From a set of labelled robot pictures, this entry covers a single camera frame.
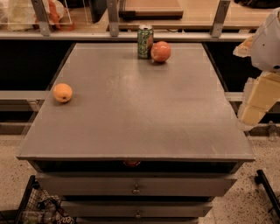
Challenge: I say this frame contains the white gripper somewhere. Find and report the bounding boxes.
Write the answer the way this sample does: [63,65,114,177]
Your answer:
[233,8,280,127]

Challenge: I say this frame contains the red apple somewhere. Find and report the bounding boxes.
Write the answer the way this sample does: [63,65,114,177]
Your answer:
[150,41,172,63]

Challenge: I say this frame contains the green soda can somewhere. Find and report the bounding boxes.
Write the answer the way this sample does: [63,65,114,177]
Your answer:
[137,24,153,59]

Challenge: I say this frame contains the wooden tray on shelf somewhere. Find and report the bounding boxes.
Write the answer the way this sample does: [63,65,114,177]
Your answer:
[119,0,184,20]

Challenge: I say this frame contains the grey drawer cabinet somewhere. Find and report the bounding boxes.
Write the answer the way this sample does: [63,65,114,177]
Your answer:
[18,43,254,224]

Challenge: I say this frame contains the orange fruit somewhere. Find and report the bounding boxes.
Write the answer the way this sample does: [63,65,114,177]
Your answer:
[52,83,73,103]

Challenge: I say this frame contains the clear plastic box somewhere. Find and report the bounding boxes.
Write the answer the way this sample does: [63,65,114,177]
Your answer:
[0,0,74,32]

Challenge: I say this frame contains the black wire basket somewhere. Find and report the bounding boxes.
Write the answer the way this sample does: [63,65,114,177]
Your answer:
[0,175,77,224]

